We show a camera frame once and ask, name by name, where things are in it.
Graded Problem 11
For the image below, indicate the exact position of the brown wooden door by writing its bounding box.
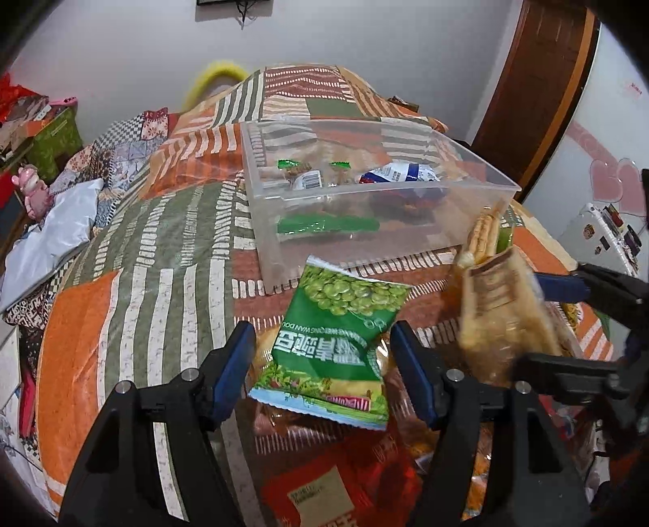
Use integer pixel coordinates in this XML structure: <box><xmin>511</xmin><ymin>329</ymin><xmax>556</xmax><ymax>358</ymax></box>
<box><xmin>469</xmin><ymin>0</ymin><xmax>602</xmax><ymax>204</ymax></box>

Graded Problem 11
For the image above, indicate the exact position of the black television cable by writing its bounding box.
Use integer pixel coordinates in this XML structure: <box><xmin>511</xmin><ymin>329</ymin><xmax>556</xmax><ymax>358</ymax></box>
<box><xmin>234</xmin><ymin>0</ymin><xmax>260</xmax><ymax>28</ymax></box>

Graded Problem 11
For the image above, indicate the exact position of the white pillow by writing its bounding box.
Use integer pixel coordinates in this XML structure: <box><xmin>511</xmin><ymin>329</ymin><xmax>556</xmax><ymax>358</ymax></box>
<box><xmin>0</xmin><ymin>177</ymin><xmax>105</xmax><ymax>313</ymax></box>

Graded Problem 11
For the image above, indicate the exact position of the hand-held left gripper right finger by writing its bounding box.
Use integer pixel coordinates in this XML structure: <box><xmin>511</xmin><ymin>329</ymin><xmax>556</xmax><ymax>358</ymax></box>
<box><xmin>389</xmin><ymin>320</ymin><xmax>595</xmax><ymax>527</ymax></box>

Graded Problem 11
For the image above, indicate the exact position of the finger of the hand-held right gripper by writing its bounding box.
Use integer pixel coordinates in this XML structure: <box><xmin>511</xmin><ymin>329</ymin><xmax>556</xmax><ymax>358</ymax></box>
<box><xmin>516</xmin><ymin>351</ymin><xmax>649</xmax><ymax>433</ymax></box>
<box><xmin>532</xmin><ymin>262</ymin><xmax>649</xmax><ymax>330</ymax></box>

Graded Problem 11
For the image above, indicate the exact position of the red plastic bag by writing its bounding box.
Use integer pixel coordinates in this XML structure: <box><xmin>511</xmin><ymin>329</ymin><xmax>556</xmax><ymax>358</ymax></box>
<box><xmin>0</xmin><ymin>71</ymin><xmax>32</xmax><ymax>123</ymax></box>

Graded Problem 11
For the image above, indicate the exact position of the pink heart wall sticker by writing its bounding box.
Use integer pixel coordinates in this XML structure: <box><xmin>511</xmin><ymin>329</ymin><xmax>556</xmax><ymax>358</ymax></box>
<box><xmin>587</xmin><ymin>157</ymin><xmax>646</xmax><ymax>214</ymax></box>

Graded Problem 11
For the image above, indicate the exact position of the green pea snack packet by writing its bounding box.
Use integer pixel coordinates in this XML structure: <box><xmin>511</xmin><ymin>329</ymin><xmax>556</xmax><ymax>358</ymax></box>
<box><xmin>248</xmin><ymin>256</ymin><xmax>409</xmax><ymax>432</ymax></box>

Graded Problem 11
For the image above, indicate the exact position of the brown biscuit stick packet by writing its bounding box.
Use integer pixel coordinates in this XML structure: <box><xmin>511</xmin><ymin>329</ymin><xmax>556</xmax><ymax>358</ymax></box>
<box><xmin>445</xmin><ymin>199</ymin><xmax>579</xmax><ymax>387</ymax></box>

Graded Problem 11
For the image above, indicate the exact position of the blue and white snack packet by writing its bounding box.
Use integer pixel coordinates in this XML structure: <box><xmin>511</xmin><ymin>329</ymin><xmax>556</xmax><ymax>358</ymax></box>
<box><xmin>357</xmin><ymin>159</ymin><xmax>443</xmax><ymax>186</ymax></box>

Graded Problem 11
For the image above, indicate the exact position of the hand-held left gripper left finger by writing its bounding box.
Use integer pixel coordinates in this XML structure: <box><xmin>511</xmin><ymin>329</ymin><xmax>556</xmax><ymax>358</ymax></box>
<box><xmin>56</xmin><ymin>320</ymin><xmax>257</xmax><ymax>527</ymax></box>

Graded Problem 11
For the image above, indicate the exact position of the white appliance with magnets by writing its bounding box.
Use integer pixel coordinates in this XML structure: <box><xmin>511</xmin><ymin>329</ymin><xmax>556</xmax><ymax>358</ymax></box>
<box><xmin>558</xmin><ymin>201</ymin><xmax>649</xmax><ymax>285</ymax></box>

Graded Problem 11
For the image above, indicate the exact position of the red packet with beige label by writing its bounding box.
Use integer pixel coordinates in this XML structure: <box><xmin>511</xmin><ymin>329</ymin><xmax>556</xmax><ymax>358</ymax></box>
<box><xmin>258</xmin><ymin>435</ymin><xmax>423</xmax><ymax>527</ymax></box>

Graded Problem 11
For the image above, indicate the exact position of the pink plush toy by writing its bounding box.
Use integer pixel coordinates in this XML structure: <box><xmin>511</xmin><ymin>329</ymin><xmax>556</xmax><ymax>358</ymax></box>
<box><xmin>13</xmin><ymin>164</ymin><xmax>52</xmax><ymax>220</ymax></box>

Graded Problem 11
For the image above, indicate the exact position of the checkered floral quilt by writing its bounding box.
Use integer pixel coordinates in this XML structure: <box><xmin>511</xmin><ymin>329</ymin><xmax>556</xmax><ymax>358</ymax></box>
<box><xmin>48</xmin><ymin>106</ymin><xmax>176</xmax><ymax>231</ymax></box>

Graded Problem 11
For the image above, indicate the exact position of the patchwork striped blanket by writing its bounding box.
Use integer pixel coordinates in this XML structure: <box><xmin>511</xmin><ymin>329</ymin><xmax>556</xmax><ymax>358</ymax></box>
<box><xmin>34</xmin><ymin>63</ymin><xmax>627</xmax><ymax>527</ymax></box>

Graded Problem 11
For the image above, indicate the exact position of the orange snack packet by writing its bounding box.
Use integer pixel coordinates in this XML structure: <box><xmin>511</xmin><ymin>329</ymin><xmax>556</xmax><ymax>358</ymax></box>
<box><xmin>416</xmin><ymin>431</ymin><xmax>508</xmax><ymax>527</ymax></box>

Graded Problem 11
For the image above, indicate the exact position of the green fabric storage box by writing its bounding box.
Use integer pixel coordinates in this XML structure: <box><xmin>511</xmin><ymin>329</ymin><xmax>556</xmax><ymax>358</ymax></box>
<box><xmin>21</xmin><ymin>105</ymin><xmax>85</xmax><ymax>184</ymax></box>

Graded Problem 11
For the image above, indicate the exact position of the yellow foam tube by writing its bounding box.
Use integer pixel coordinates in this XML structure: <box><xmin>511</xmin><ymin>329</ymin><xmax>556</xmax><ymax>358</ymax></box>
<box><xmin>181</xmin><ymin>60</ymin><xmax>250</xmax><ymax>110</ymax></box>

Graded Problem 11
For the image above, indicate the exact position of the clear plastic storage box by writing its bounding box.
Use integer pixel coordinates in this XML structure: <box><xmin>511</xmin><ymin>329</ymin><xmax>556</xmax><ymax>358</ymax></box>
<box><xmin>239</xmin><ymin>118</ymin><xmax>523</xmax><ymax>296</ymax></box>

